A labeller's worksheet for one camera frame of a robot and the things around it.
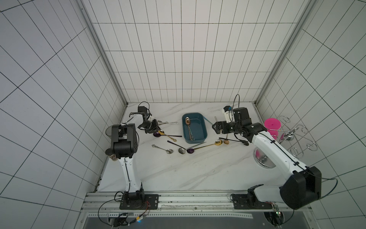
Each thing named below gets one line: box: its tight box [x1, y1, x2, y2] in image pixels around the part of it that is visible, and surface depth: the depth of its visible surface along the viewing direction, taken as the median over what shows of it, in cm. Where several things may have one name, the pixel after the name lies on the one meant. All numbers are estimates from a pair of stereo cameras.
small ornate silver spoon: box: [151, 144, 174, 155], surface depth 92 cm
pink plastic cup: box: [264, 117, 282, 140], surface depth 74 cm
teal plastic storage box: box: [182, 112, 208, 144], surface depth 105 cm
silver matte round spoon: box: [178, 141, 207, 155], surface depth 93 cm
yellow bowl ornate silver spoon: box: [185, 116, 195, 141], surface depth 106 cm
